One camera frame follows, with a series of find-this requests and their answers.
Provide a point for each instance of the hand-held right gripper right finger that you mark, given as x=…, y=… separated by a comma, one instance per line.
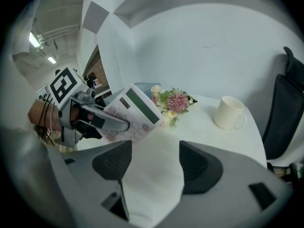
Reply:
x=202, y=170

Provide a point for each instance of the flower bouquet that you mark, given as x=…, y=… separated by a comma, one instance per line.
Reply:
x=175, y=101

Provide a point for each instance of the white table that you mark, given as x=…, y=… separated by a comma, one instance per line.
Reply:
x=202, y=136

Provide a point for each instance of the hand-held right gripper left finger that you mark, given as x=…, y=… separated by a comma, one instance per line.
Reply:
x=111, y=161

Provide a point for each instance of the pale pink calculator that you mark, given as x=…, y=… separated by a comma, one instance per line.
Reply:
x=140, y=103

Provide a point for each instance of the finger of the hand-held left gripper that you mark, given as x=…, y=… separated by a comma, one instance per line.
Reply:
x=89, y=132
x=109, y=120

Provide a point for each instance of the white cup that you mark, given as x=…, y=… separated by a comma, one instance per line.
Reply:
x=229, y=113

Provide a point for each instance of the black office chair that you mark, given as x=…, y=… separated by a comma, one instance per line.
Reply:
x=282, y=108

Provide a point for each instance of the fluorescent ceiling light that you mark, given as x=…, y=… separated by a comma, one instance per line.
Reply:
x=33, y=39
x=51, y=60

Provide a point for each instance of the person's left forearm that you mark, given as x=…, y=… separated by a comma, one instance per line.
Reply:
x=35, y=115

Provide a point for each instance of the person's left hand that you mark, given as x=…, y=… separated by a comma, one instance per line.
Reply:
x=76, y=114

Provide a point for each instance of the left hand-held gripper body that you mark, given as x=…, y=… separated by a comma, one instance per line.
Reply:
x=64, y=84

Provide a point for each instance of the person's white shirt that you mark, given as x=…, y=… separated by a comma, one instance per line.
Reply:
x=16, y=151

